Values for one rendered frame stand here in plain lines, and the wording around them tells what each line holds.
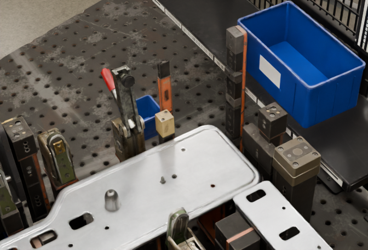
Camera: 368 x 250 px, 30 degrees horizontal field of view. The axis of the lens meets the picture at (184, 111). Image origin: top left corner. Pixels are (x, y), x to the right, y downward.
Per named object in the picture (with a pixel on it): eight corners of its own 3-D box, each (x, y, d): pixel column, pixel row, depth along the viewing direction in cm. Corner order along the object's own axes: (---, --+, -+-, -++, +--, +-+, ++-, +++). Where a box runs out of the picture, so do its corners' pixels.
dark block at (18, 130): (45, 255, 177) (12, 142, 149) (34, 236, 182) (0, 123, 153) (62, 246, 179) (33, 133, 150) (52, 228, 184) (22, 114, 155)
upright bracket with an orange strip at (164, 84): (168, 205, 188) (159, 65, 154) (166, 202, 189) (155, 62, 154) (178, 200, 189) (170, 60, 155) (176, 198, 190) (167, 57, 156)
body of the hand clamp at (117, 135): (134, 228, 183) (122, 136, 159) (122, 211, 187) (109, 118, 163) (154, 219, 185) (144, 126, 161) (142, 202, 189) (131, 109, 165)
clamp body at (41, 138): (68, 260, 176) (42, 162, 151) (50, 229, 184) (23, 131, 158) (100, 244, 180) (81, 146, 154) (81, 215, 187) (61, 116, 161)
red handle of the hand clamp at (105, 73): (125, 130, 158) (96, 70, 160) (124, 133, 160) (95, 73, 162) (142, 123, 159) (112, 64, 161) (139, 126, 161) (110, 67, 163)
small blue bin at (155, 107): (134, 147, 204) (132, 126, 198) (120, 128, 210) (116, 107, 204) (166, 134, 208) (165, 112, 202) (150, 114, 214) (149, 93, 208)
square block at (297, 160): (282, 265, 173) (294, 170, 148) (264, 243, 178) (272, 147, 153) (308, 250, 176) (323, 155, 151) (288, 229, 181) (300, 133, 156)
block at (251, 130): (264, 235, 180) (271, 157, 159) (239, 204, 187) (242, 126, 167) (274, 230, 181) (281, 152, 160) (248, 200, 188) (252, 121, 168)
